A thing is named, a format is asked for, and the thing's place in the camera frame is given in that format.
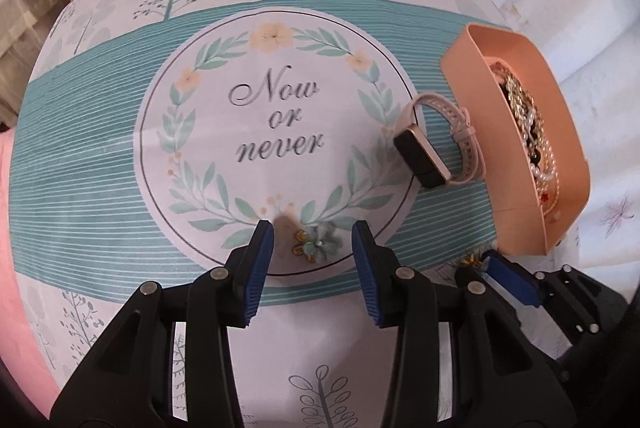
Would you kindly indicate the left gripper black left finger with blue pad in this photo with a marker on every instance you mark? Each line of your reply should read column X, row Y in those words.
column 164, row 360

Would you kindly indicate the pink quilt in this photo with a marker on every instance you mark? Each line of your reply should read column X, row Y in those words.
column 19, row 351

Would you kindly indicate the pink drawer box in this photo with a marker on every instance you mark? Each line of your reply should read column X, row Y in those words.
column 525, row 224

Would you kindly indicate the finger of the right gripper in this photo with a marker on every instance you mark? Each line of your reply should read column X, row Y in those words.
column 518, row 282
column 570, row 296

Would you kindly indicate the white floral curtain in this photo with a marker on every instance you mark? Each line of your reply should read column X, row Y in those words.
column 592, row 47

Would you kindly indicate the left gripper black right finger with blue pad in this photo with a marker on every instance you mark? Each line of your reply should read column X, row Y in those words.
column 461, row 359

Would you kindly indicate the gold flower earring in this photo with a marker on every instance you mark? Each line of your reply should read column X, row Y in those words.
column 474, row 261

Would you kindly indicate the pink smart watch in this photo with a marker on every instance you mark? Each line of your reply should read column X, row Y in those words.
column 419, row 148

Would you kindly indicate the cream lace cover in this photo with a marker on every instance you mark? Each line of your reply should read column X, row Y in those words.
column 25, row 25

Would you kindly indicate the tree print tablecloth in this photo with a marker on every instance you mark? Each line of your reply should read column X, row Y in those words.
column 156, row 134

